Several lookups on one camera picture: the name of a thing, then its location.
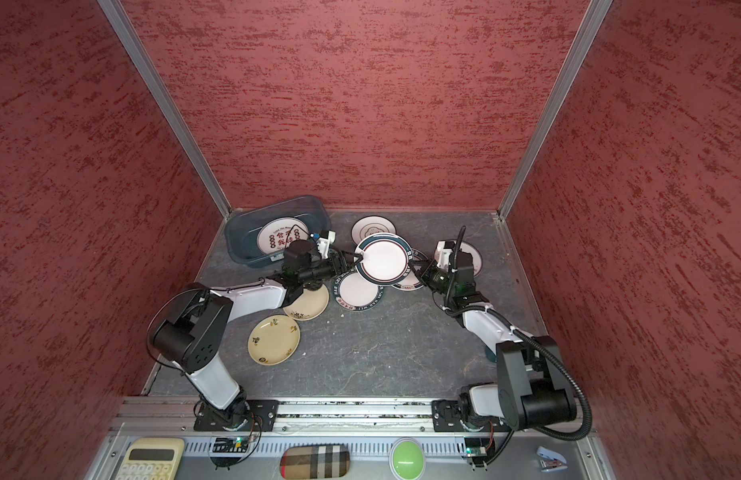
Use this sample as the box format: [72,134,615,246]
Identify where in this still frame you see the cream plate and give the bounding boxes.
[282,285,330,321]
[248,315,300,366]

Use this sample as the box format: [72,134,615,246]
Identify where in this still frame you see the cream plate upper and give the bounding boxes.
[282,285,330,321]

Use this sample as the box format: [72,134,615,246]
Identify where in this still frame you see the white plate flower outline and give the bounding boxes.
[350,216,397,244]

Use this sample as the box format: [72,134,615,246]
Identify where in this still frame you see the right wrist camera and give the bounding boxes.
[435,240,456,271]

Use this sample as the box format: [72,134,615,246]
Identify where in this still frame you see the blue translucent plastic bin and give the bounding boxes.
[224,195,332,268]

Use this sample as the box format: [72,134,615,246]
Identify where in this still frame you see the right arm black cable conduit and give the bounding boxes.
[445,225,594,466]

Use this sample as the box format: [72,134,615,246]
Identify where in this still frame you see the green rim plate steam logo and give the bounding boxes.
[354,233,414,286]

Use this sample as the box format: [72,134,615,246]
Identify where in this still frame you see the left aluminium corner post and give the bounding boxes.
[98,0,232,220]

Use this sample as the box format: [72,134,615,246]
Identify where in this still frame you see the plaid pouch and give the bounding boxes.
[280,444,350,480]

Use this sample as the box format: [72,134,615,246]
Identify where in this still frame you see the white plate orange sunburst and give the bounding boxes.
[461,241,484,276]

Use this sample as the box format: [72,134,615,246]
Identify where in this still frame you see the aluminium corner post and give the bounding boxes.
[98,0,232,220]
[498,0,613,222]

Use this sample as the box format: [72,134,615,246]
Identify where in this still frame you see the white blue stapler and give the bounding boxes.
[537,446,569,473]

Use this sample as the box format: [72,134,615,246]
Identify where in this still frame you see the white plate green HAO SHI rim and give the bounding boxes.
[332,272,384,311]

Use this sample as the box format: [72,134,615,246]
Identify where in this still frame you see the green round button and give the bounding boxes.
[389,438,426,480]

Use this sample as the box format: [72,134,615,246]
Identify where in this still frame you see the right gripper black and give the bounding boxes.
[407,257,457,295]

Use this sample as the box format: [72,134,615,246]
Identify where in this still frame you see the large white plate red characters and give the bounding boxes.
[256,217,310,254]

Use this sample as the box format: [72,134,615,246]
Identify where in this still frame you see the circuit board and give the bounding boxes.
[463,437,494,459]
[210,437,248,456]

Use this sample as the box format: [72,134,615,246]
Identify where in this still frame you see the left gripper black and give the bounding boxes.
[299,250,364,284]

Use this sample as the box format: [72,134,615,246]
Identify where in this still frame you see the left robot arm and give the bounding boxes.
[146,238,362,431]

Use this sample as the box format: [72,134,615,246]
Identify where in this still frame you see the left circuit board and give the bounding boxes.
[210,437,248,456]

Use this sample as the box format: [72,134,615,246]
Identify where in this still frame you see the right circuit board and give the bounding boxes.
[463,437,494,459]

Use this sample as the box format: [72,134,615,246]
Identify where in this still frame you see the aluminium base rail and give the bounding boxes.
[86,396,616,479]

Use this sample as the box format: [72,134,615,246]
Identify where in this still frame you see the cream calculator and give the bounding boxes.
[114,438,186,480]

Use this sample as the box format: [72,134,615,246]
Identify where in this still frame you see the cream plate lower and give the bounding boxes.
[248,315,300,366]

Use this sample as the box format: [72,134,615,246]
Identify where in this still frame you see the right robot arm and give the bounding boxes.
[410,252,578,431]

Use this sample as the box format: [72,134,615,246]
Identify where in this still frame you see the right aluminium corner post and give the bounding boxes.
[498,0,613,222]

